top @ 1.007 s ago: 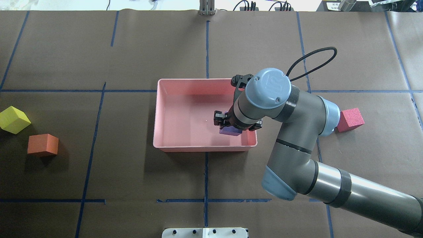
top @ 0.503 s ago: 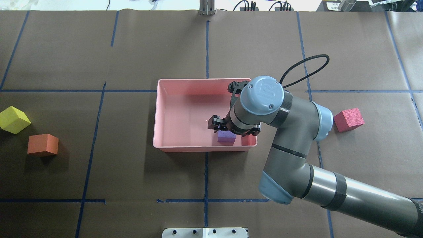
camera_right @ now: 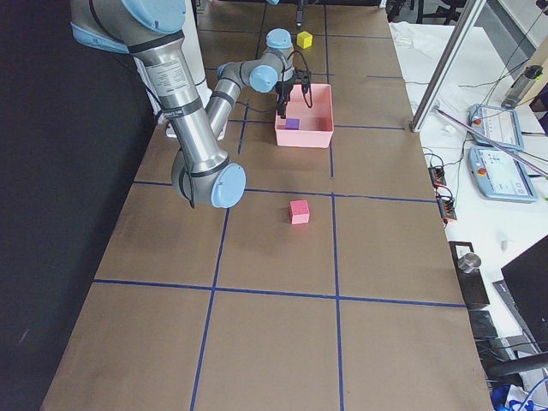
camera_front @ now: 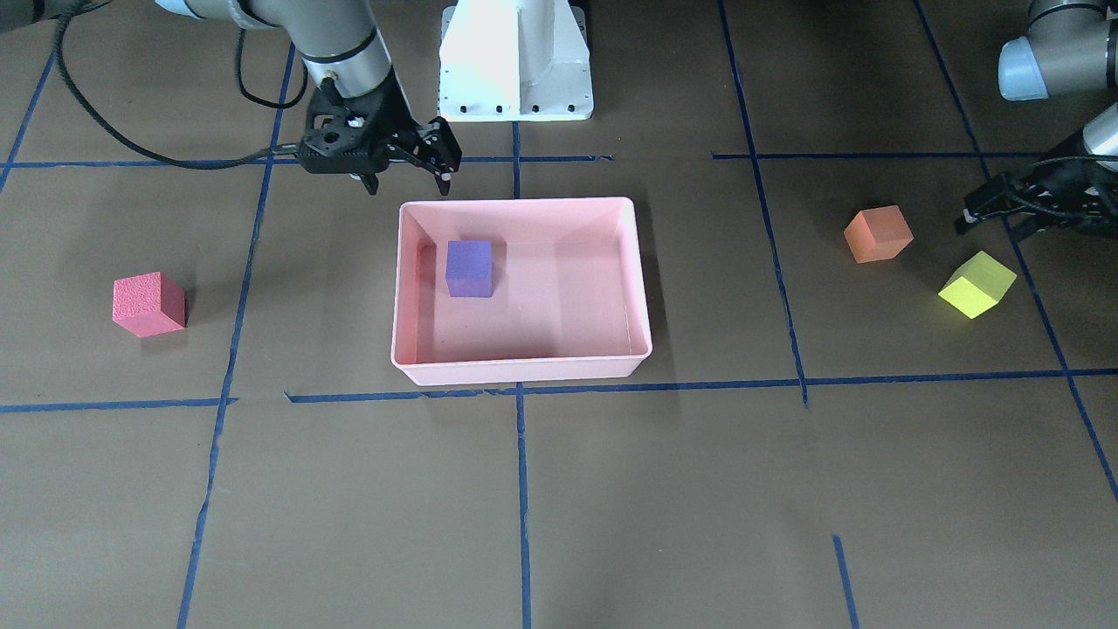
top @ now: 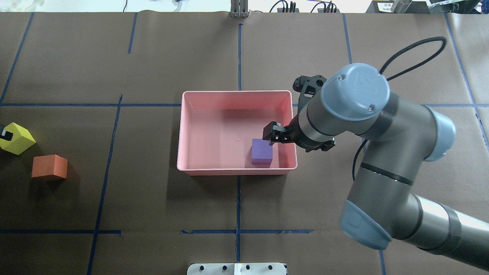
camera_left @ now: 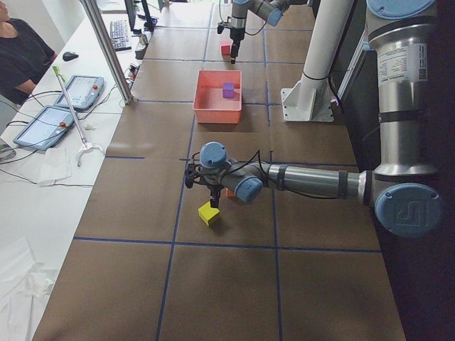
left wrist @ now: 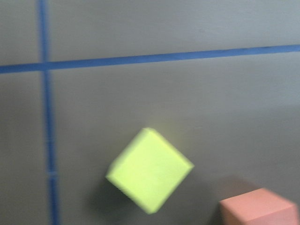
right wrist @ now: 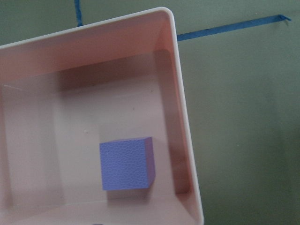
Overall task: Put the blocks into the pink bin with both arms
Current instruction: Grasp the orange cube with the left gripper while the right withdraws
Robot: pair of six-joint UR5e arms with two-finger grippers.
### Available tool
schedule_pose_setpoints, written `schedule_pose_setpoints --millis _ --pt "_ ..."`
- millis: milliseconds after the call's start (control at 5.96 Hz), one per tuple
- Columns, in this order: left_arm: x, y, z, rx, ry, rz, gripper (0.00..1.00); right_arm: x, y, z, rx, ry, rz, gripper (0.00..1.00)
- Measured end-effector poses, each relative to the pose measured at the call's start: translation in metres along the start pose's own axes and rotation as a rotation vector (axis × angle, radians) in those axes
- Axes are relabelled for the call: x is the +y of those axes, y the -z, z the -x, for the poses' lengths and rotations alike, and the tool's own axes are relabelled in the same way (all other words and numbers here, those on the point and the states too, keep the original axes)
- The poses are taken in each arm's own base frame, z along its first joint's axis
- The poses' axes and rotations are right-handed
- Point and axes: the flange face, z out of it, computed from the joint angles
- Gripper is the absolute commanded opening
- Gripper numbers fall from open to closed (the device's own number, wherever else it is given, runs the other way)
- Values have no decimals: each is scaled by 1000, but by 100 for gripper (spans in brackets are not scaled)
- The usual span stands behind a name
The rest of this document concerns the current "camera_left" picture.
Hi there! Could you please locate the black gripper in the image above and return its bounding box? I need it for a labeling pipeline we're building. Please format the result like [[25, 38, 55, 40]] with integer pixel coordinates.
[[184, 163, 225, 208], [217, 21, 246, 65]]

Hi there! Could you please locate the pink foam block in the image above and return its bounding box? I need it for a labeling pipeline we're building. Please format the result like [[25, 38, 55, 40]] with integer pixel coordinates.
[[220, 41, 231, 56]]

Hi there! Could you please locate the purple foam block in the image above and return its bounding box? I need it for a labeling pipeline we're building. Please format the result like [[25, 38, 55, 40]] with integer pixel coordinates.
[[222, 82, 235, 99]]

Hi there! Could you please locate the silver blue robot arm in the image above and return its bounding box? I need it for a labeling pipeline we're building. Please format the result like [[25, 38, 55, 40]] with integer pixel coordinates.
[[185, 1, 443, 238], [217, 0, 313, 65]]

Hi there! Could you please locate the pink plastic bin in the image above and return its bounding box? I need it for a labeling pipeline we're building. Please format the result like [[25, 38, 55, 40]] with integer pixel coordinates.
[[193, 70, 242, 124]]

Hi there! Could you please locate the yellow foam block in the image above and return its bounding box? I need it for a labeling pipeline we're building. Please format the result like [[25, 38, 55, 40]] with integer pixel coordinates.
[[198, 201, 220, 227]]

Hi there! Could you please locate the white pillar with base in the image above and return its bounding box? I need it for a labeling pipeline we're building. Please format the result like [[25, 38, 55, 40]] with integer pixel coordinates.
[[281, 1, 353, 122]]

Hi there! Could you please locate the black keyboard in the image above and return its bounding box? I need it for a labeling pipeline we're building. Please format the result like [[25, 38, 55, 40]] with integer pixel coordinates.
[[109, 20, 132, 51]]

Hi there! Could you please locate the long reacher grabber tool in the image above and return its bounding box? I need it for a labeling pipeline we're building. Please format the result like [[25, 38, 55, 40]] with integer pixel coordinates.
[[52, 66, 105, 168]]

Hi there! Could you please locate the far teach pendant tablet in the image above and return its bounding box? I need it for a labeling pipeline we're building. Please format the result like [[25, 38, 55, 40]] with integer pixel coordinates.
[[65, 75, 104, 111]]

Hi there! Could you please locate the teach pendant tablet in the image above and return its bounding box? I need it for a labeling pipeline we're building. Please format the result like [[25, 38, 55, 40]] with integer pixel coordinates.
[[14, 106, 74, 151], [65, 75, 104, 111]]

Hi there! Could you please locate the white paper sheet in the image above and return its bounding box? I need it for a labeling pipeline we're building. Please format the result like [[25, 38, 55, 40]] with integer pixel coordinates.
[[38, 147, 72, 187]]

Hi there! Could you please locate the black computer mouse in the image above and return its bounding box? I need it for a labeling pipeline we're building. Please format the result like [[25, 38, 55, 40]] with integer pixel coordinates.
[[62, 51, 79, 62]]

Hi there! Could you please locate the near teach pendant tablet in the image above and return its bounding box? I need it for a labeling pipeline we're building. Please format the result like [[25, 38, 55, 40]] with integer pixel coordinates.
[[14, 106, 74, 151]]

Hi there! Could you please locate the person in black shirt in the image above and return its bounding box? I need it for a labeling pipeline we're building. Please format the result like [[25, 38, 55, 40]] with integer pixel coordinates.
[[1, 2, 58, 105]]

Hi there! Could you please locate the crumpled white plastic sheet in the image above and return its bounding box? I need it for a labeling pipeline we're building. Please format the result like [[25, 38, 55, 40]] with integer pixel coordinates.
[[1, 237, 59, 340]]

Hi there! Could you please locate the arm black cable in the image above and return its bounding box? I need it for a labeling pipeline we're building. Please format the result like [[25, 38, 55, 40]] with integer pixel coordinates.
[[190, 151, 360, 199], [218, 0, 267, 36]]

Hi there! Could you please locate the aluminium frame post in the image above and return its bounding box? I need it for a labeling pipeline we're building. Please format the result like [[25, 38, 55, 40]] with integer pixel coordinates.
[[80, 0, 133, 104]]

